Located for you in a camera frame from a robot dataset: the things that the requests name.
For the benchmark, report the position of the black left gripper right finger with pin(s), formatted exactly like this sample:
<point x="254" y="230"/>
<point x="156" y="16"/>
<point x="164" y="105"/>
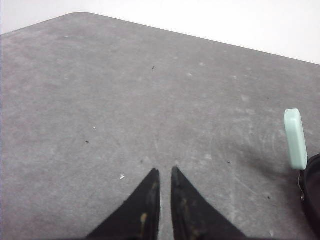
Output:
<point x="193" y="218"/>

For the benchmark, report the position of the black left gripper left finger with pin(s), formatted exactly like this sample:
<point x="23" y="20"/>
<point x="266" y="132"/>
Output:
<point x="138" y="217"/>

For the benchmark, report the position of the black frying pan green handle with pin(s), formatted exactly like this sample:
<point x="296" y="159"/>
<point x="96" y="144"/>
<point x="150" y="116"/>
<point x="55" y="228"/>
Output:
<point x="309" y="168"/>

